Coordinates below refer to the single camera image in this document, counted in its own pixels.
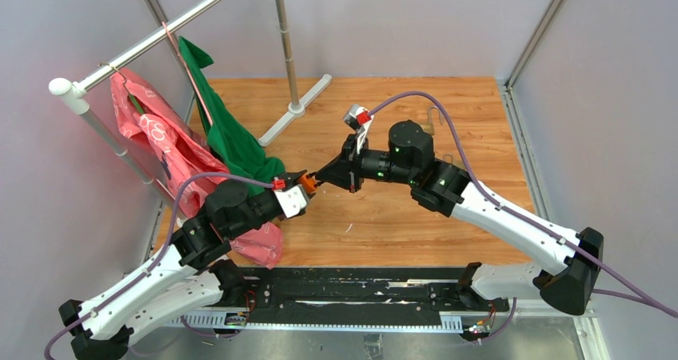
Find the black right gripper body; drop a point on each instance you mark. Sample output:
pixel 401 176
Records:
pixel 354 147

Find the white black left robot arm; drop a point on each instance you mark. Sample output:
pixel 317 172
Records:
pixel 189 272

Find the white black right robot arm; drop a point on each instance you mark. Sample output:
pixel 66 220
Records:
pixel 562 271

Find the orange black Opel padlock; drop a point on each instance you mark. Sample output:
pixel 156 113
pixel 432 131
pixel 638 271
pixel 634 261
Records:
pixel 308 183

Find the aluminium frame post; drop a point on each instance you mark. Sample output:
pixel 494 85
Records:
pixel 589 337

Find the large brass padlock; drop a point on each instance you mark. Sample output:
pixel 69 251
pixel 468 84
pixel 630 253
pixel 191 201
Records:
pixel 434 117

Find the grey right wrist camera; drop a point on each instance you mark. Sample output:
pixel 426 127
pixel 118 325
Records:
pixel 358 119

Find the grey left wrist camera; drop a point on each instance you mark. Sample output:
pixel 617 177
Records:
pixel 293 201

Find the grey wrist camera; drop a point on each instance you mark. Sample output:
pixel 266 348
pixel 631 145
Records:
pixel 293 201
pixel 358 119

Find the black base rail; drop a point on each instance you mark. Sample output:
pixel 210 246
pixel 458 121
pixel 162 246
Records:
pixel 369 299

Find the green garment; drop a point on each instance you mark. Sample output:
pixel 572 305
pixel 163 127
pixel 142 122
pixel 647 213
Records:
pixel 228 124

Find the white metal clothes rack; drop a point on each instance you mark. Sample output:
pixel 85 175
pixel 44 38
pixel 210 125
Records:
pixel 73 94

